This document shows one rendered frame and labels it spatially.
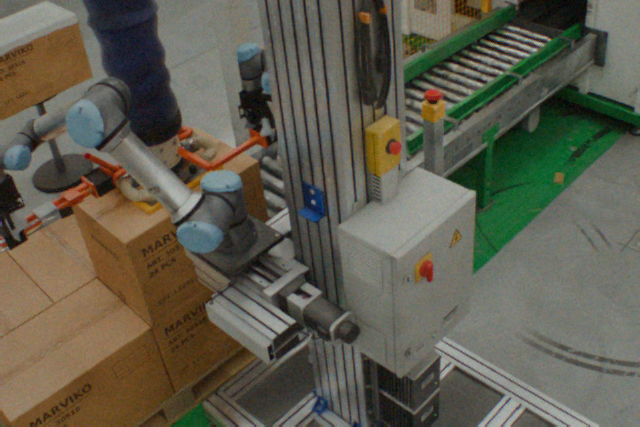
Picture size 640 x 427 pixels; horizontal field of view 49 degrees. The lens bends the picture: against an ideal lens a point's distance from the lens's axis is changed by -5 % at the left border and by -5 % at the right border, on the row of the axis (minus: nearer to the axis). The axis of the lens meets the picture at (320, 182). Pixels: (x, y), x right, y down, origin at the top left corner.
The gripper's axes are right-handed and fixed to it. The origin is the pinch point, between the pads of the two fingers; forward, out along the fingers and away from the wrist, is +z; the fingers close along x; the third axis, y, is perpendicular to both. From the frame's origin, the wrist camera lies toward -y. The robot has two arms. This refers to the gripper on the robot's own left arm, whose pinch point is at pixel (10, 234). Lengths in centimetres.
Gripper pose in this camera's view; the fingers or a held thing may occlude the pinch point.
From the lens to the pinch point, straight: 248.8
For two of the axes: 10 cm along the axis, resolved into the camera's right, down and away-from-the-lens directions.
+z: 0.9, 8.0, 5.9
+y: 6.9, -4.8, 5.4
